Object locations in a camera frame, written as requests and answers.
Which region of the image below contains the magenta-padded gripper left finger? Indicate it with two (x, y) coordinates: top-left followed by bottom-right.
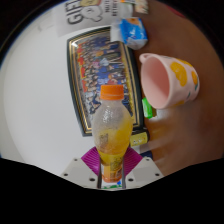
(60, 146), (103, 190)

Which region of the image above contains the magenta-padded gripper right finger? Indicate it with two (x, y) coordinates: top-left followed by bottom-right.
(121, 146), (164, 190)

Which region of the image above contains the orange-capped clear drink bottle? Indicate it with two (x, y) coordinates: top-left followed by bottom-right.
(91, 84), (134, 184)

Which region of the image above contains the small green box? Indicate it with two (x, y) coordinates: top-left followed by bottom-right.
(141, 97), (158, 120)

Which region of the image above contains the pink mug with orange print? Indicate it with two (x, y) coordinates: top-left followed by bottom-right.
(138, 52), (200, 110)

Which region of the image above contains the black-framed group picture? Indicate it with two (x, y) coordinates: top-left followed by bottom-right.
(66, 27), (147, 138)

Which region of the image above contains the blue tissue pack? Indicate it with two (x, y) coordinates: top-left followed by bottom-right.
(109, 17), (149, 51)

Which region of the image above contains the white paper gift bag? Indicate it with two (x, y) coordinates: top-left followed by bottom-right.
(53, 0), (134, 38)

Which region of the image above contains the flat round red coaster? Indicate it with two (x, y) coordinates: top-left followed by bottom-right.
(172, 7), (187, 18)

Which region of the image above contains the small patterned pouch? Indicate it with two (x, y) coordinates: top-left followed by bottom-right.
(133, 0), (150, 15)

